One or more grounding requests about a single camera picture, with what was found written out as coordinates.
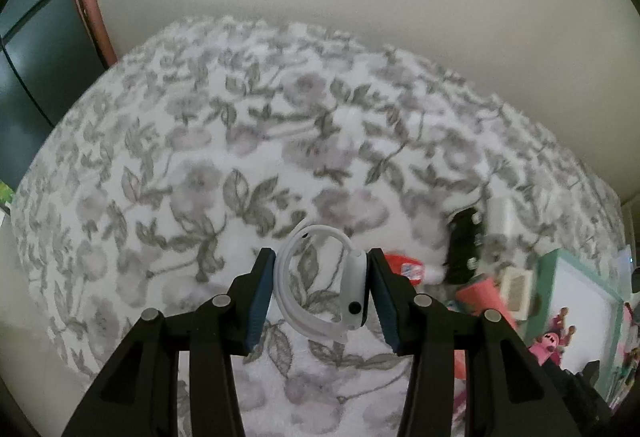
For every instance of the floral grey white blanket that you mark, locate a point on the floral grey white blanket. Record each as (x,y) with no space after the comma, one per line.
(200,142)

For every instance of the teal rimmed white tray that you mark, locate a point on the teal rimmed white tray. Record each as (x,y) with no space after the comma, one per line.
(580,297)

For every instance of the pink blue toy knife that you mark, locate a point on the pink blue toy knife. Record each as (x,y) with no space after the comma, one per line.
(482,299)

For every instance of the white smartwatch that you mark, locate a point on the white smartwatch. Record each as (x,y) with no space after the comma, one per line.
(355,287)

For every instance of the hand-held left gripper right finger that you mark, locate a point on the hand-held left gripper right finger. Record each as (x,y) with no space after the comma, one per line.
(382,302)

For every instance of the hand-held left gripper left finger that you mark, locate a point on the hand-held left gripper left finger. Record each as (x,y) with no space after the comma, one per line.
(260,302)

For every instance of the pink door frame strip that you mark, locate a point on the pink door frame strip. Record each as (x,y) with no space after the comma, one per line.
(92,22)

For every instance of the white square plastic frame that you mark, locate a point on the white square plastic frame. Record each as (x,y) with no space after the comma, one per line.
(519,292)

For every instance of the white charger plug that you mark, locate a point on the white charger plug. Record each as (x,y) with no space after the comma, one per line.
(504,217)

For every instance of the white router box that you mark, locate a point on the white router box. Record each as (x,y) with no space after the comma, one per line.
(627,259)

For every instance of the dark wardrobe door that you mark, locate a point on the dark wardrobe door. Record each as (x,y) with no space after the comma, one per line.
(40,57)

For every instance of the small red tube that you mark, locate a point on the small red tube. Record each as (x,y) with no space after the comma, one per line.
(412,267)

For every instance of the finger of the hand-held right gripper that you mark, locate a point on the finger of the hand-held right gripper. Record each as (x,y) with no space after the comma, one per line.
(587,392)

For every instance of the black toy car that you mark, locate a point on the black toy car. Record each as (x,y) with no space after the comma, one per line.
(462,247)

